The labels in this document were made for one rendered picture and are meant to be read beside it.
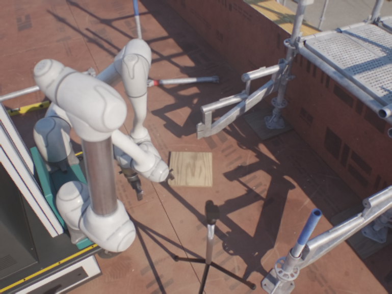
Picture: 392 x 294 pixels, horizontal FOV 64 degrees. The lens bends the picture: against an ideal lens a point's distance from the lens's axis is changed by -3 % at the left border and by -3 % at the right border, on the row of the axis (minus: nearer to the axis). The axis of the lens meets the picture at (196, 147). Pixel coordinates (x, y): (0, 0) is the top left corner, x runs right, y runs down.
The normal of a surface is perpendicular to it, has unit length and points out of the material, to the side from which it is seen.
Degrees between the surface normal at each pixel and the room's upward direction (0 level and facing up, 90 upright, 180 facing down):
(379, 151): 90
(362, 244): 0
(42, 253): 0
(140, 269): 0
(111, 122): 83
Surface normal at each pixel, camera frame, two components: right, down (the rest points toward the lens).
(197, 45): 0.00, -0.68
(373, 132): -0.90, 0.32
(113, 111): 0.83, 0.34
